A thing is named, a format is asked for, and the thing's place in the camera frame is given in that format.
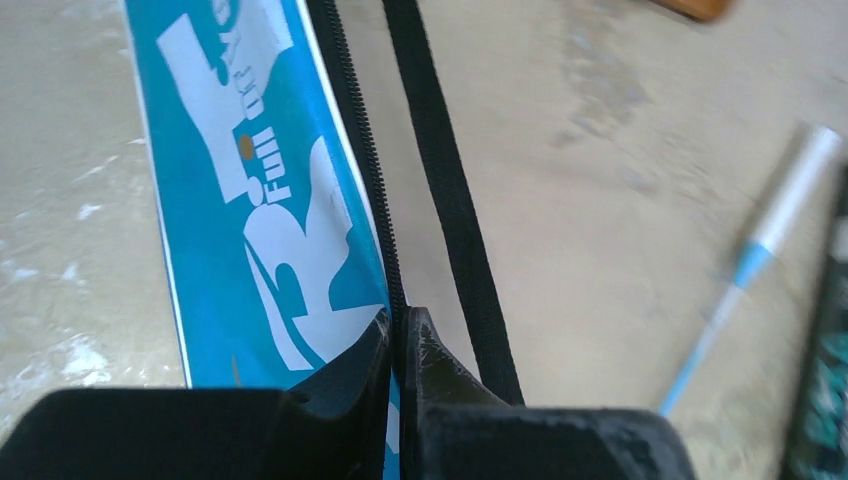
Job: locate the wooden shelf rack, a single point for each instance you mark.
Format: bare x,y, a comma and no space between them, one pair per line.
703,11

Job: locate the black shuttlecock tube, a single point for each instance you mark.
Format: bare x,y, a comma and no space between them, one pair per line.
816,444

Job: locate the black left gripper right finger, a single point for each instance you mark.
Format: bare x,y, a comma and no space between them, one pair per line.
452,427

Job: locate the blue racket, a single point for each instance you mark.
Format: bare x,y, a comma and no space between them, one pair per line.
809,155

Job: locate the blue racket bag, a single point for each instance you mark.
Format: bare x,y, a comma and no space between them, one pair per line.
274,217

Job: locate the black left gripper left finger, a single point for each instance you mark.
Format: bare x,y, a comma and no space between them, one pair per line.
331,425

